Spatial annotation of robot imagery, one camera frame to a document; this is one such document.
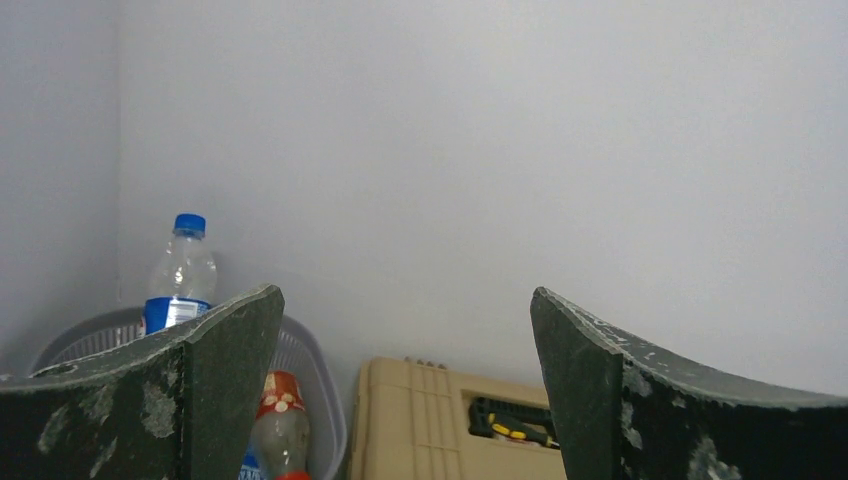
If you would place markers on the tan plastic toolbox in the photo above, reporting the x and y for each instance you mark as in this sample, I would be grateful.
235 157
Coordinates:
412 422

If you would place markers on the screwdriver on toolbox lid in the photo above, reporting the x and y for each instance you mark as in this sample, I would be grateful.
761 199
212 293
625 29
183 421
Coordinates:
512 429

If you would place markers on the blue label bottle white cap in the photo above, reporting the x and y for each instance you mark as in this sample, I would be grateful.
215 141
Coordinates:
250 469

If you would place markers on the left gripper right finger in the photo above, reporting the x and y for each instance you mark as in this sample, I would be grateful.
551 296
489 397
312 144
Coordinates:
625 408

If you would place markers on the clear bottle red cap front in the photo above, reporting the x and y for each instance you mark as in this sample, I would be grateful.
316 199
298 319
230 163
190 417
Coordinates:
281 431

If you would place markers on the Pepsi bottle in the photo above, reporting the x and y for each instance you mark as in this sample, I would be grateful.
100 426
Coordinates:
183 283

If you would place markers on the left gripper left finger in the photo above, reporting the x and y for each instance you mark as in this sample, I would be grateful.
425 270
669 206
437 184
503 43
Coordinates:
176 404

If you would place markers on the grey mesh waste bin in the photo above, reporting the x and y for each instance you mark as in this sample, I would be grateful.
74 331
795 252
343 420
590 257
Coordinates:
297 352

